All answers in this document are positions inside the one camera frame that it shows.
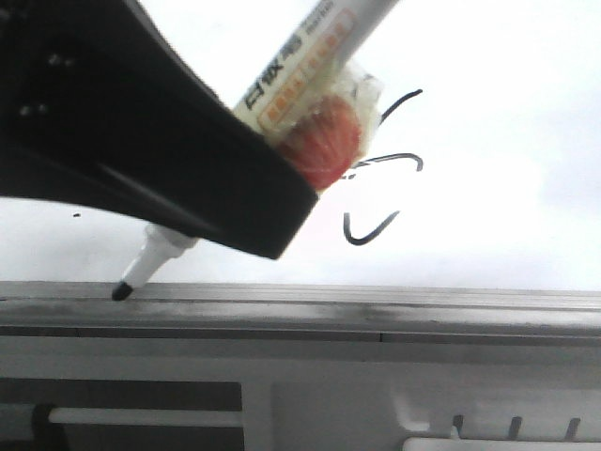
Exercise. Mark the white whiteboard with grey frame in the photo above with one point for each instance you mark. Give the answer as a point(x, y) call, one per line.
point(479, 214)

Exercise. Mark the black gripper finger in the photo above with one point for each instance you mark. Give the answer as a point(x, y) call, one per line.
point(98, 110)

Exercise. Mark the black and white whiteboard marker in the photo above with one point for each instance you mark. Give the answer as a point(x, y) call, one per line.
point(311, 102)

